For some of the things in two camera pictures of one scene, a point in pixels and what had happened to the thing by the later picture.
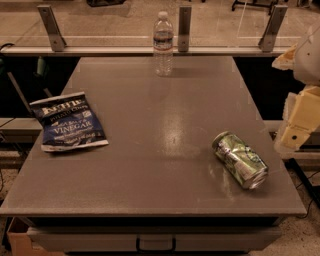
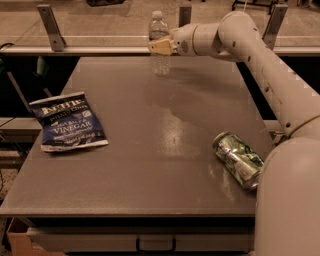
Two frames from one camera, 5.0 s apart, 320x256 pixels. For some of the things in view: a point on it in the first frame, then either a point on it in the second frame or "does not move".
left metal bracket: (52, 27) does not move
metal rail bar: (147, 50) does not move
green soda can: (245, 164) does not move
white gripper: (309, 59) → (183, 40)
